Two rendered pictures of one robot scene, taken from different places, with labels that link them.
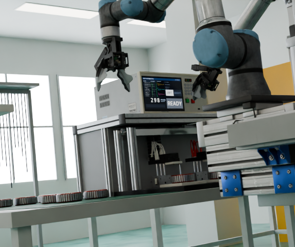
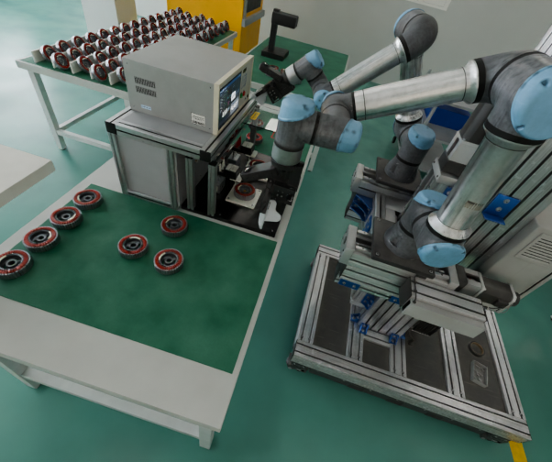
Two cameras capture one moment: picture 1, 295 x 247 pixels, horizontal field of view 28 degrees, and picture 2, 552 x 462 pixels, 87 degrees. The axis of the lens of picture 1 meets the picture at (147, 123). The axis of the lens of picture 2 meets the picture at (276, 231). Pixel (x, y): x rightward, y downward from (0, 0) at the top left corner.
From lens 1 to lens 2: 2.07 m
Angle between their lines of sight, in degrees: 66
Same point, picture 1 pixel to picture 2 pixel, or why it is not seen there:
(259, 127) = (444, 320)
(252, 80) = not seen: hidden behind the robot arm
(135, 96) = (206, 111)
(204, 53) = (436, 261)
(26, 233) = not seen: hidden behind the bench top
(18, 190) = not seen: outside the picture
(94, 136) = (149, 148)
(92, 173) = (144, 180)
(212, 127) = (363, 258)
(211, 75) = (284, 90)
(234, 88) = (411, 251)
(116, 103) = (170, 102)
